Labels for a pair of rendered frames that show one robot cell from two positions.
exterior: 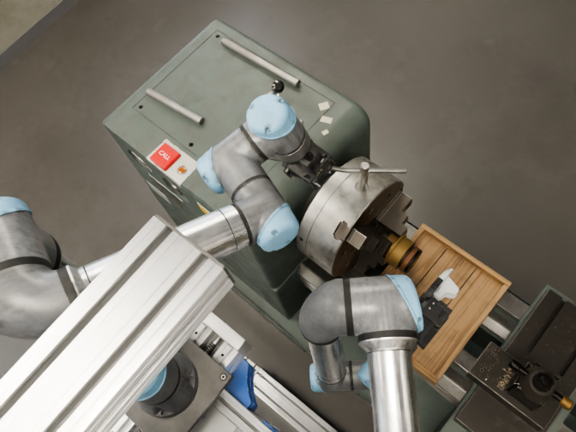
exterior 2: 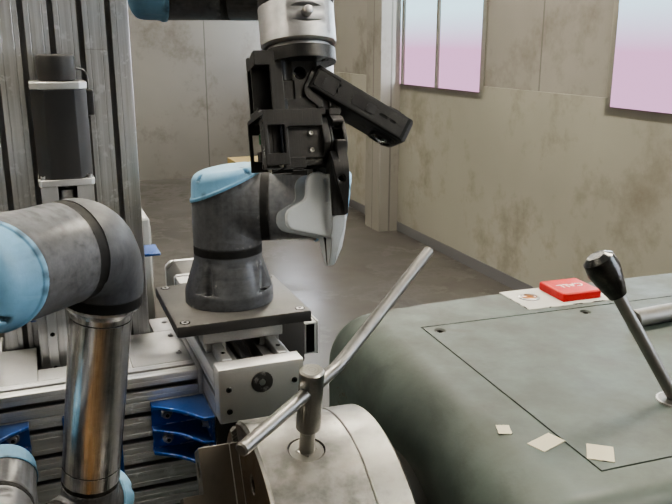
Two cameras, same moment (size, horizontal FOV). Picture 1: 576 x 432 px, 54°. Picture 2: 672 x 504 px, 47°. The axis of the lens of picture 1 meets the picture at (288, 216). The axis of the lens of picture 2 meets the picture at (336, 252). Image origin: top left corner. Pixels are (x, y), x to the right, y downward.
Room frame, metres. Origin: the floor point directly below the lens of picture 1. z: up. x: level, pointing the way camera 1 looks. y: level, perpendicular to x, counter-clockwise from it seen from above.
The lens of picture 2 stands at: (0.82, -0.80, 1.59)
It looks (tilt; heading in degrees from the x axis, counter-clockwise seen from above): 15 degrees down; 105
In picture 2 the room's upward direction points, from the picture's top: straight up
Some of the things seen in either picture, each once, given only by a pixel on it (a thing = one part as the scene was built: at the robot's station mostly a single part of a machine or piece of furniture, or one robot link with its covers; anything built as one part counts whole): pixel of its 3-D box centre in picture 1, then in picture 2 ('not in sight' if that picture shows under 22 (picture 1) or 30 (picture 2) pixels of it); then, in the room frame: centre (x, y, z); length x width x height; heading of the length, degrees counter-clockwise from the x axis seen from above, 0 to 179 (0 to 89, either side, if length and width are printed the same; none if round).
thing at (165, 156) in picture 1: (165, 157); (569, 292); (0.88, 0.27, 1.26); 0.06 x 0.06 x 0.02; 34
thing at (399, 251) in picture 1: (399, 252); not in sight; (0.50, -0.25, 1.08); 0.09 x 0.09 x 0.09; 34
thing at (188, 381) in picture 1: (159, 381); (228, 270); (0.32, 0.39, 1.21); 0.15 x 0.15 x 0.10
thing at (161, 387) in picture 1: (140, 369); (230, 203); (0.33, 0.39, 1.33); 0.13 x 0.12 x 0.14; 16
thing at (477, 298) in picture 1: (429, 300); not in sight; (0.41, -0.32, 0.89); 0.36 x 0.30 x 0.04; 124
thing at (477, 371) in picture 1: (514, 385); not in sight; (0.12, -0.41, 1.00); 0.20 x 0.10 x 0.05; 34
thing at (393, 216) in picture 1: (397, 210); not in sight; (0.61, -0.29, 1.09); 0.12 x 0.11 x 0.05; 124
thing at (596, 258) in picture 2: (277, 88); (604, 274); (0.89, -0.07, 1.38); 0.04 x 0.03 x 0.05; 34
